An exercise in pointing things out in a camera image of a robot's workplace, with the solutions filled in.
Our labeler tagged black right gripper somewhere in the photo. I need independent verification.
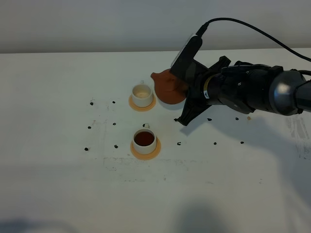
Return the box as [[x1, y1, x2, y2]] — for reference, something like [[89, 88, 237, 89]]
[[177, 56, 231, 126]]

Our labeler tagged brown clay teapot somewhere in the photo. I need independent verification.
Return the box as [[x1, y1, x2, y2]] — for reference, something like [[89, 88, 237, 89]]
[[151, 69, 188, 104]]

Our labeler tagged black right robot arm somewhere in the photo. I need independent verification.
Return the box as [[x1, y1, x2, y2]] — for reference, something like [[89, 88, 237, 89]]
[[171, 56, 311, 126]]

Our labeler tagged white far teacup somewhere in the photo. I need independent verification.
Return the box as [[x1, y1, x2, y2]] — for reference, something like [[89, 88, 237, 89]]
[[132, 83, 153, 108]]

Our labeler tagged white teacup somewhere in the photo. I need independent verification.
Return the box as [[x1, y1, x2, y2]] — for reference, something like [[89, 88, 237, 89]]
[[132, 123, 157, 155], [132, 83, 153, 108]]

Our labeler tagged orange far cup coaster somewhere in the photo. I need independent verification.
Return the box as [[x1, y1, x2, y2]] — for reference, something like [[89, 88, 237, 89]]
[[128, 95, 156, 112]]

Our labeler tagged orange cup coaster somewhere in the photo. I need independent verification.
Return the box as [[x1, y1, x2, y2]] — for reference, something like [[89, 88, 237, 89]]
[[130, 138, 161, 160], [128, 95, 156, 112]]

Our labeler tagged white near teacup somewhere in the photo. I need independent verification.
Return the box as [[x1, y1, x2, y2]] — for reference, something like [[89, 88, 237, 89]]
[[132, 123, 157, 155]]

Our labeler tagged orange near cup coaster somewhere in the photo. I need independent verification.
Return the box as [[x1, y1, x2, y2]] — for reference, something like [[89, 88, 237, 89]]
[[130, 138, 161, 160]]

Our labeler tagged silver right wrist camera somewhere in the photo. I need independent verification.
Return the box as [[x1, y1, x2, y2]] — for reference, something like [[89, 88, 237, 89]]
[[170, 34, 207, 85]]

